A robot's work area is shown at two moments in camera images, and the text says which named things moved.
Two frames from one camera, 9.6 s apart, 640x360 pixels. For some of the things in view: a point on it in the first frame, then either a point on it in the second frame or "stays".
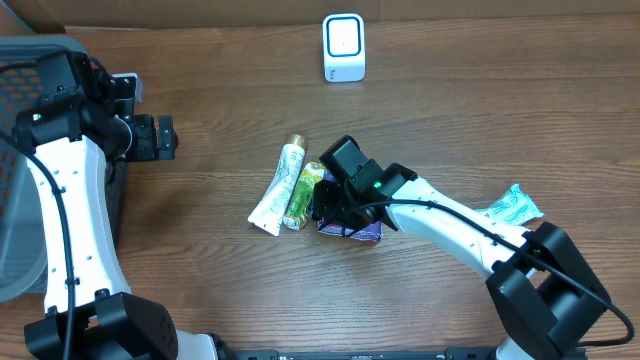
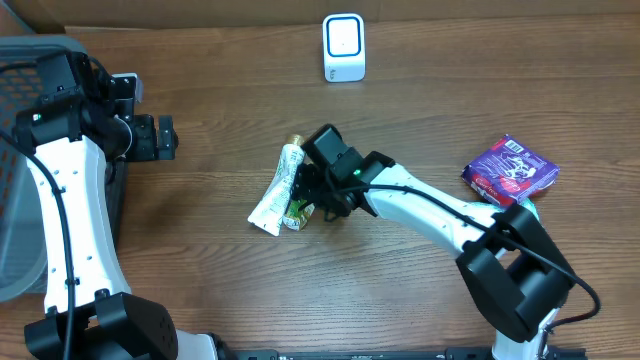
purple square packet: (370, 231) → (509, 172)
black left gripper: (154, 145) stays
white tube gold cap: (269, 213) stays
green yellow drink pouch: (301, 204) stays
